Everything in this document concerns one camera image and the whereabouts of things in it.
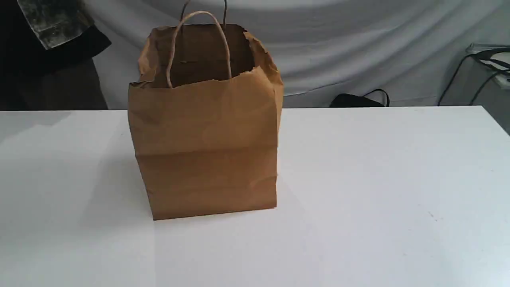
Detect black object behind table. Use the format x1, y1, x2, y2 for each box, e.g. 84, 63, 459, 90
329, 88, 390, 108

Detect person's camouflage shirt torso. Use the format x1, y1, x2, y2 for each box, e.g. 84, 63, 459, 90
0, 0, 111, 111

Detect white backdrop cloth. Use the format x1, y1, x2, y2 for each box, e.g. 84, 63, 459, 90
84, 0, 509, 110

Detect black cables at right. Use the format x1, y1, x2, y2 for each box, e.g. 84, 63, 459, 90
437, 48, 510, 106

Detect brown paper bag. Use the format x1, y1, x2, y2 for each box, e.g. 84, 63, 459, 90
128, 11, 284, 220

